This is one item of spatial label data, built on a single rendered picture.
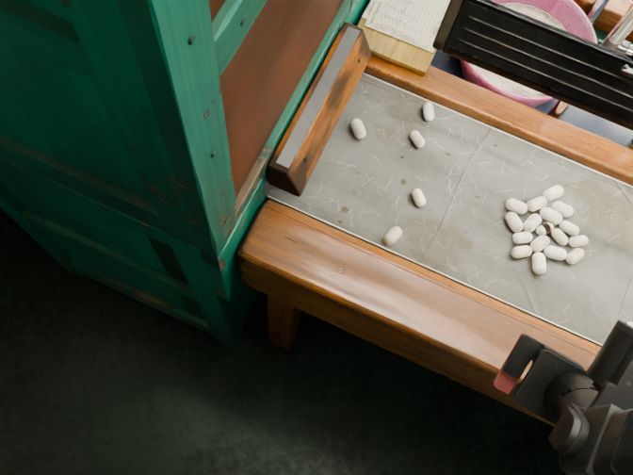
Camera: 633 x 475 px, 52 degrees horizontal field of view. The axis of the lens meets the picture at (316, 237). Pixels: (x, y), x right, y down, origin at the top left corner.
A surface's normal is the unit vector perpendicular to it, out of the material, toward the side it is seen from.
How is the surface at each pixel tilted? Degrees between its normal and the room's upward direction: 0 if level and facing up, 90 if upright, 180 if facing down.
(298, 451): 0
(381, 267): 0
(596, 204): 0
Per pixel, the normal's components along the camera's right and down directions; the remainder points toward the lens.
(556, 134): 0.07, -0.33
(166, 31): 0.91, 0.41
